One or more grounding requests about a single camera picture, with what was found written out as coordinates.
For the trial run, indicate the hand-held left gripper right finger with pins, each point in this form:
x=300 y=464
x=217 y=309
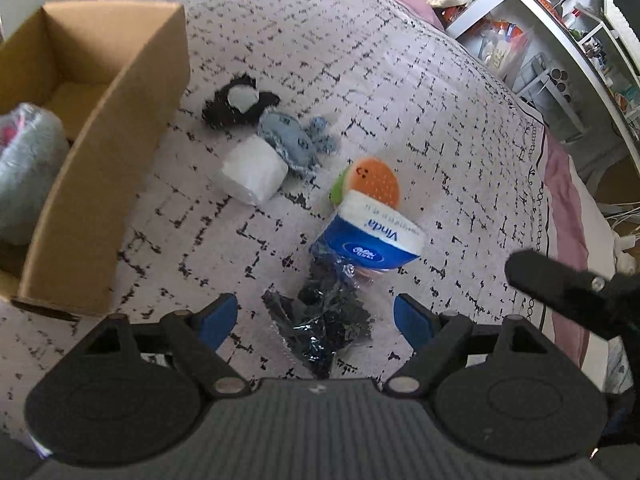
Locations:
x=412 y=317

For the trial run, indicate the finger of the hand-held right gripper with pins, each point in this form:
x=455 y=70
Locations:
x=550 y=280

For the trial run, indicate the white pillow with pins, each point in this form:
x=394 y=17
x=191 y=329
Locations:
x=597 y=230

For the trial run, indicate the white power strip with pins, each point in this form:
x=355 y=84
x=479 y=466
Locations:
x=622 y=245

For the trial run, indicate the black item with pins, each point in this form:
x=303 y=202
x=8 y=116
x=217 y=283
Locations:
x=325 y=315

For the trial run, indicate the orange burger plush toy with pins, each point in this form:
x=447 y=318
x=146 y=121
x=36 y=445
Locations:
x=372 y=182

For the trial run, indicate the white toilet paper roll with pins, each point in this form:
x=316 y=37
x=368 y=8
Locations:
x=252 y=170

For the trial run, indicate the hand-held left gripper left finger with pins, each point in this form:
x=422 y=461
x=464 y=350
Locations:
x=220 y=317

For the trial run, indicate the white desk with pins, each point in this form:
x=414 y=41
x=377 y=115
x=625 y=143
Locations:
x=480 y=10

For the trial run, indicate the brown cardboard box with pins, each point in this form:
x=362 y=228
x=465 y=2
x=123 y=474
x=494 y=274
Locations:
x=115 y=160

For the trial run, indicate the fluffy light blue plush toy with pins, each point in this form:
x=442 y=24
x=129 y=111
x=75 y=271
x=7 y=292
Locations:
x=25 y=170

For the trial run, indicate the black and white plush toy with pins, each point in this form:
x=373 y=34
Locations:
x=235 y=105

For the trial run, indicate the blue tissue pack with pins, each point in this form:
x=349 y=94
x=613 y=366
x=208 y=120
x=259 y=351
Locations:
x=372 y=240

